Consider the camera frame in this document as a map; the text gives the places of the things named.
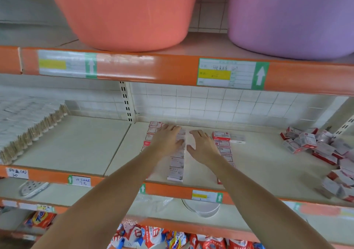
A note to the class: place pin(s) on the person's left hand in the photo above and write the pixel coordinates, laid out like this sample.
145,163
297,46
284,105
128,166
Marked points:
166,142

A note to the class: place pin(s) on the person's right hand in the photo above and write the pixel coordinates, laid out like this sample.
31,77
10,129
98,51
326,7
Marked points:
203,149

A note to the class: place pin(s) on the white shelf with orange edges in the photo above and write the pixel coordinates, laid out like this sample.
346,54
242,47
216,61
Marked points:
83,144

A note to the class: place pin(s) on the pile of red white boxes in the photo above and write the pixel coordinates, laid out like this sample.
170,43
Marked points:
326,152

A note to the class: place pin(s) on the person's right forearm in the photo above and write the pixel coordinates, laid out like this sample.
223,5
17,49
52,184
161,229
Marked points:
265,207

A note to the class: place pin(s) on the person's left forearm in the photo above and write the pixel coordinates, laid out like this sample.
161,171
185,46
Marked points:
99,207

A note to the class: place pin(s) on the white perforated shelf upright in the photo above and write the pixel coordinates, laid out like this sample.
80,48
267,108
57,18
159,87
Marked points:
344,125
127,102

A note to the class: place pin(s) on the small price label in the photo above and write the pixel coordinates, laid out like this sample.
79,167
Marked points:
142,188
292,206
79,181
207,196

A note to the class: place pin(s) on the clear plastic bag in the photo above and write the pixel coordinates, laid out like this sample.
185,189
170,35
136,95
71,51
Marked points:
154,203

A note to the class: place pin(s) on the large label with green arrow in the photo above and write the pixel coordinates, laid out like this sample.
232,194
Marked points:
67,64
232,73

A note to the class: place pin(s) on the pile of small colourful packets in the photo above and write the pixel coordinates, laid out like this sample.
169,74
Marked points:
160,238

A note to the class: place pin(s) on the orange plastic basin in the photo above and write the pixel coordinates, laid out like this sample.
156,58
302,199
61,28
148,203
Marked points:
121,14

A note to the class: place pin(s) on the row of beige bundles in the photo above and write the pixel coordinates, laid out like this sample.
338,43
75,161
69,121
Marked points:
27,132

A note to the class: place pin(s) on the white handwritten label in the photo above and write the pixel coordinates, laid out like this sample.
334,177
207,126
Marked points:
17,173

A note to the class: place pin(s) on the purple plastic basin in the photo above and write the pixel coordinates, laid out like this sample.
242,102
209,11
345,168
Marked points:
293,16

